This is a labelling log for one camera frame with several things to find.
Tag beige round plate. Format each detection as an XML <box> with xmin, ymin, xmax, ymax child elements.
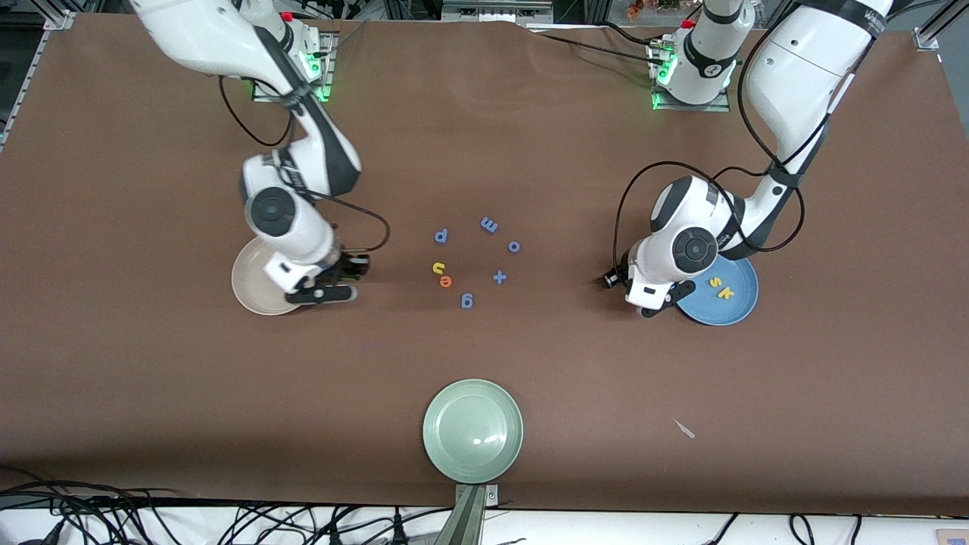
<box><xmin>231</xmin><ymin>238</ymin><xmax>304</xmax><ymax>316</ymax></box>

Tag blue round plate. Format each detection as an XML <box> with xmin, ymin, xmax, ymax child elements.
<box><xmin>676</xmin><ymin>256</ymin><xmax>759</xmax><ymax>327</ymax></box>

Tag brown table cover sheet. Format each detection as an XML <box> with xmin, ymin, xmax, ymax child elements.
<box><xmin>0</xmin><ymin>11</ymin><xmax>969</xmax><ymax>515</ymax></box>

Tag pale green round plate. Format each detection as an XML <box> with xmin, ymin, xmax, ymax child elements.
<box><xmin>422</xmin><ymin>378</ymin><xmax>525</xmax><ymax>485</ymax></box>

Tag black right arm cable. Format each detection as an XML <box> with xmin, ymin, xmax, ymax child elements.
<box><xmin>218</xmin><ymin>72</ymin><xmax>391</xmax><ymax>254</ymax></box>

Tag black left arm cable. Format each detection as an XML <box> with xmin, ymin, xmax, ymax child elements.
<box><xmin>613</xmin><ymin>34</ymin><xmax>807</xmax><ymax>281</ymax></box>

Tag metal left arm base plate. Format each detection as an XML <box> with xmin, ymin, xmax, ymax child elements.
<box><xmin>650</xmin><ymin>38</ymin><xmax>731</xmax><ymax>113</ymax></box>

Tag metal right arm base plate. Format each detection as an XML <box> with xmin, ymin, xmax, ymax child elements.
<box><xmin>252</xmin><ymin>30</ymin><xmax>335</xmax><ymax>103</ymax></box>

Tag black cable to arm base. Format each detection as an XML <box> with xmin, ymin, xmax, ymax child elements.
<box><xmin>530</xmin><ymin>29</ymin><xmax>667</xmax><ymax>65</ymax></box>

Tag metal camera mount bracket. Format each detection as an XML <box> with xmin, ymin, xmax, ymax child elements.
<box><xmin>433</xmin><ymin>484</ymin><xmax>500</xmax><ymax>545</ymax></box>

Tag aluminium frame profile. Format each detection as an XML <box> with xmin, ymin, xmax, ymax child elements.
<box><xmin>443</xmin><ymin>0</ymin><xmax>553</xmax><ymax>20</ymax></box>

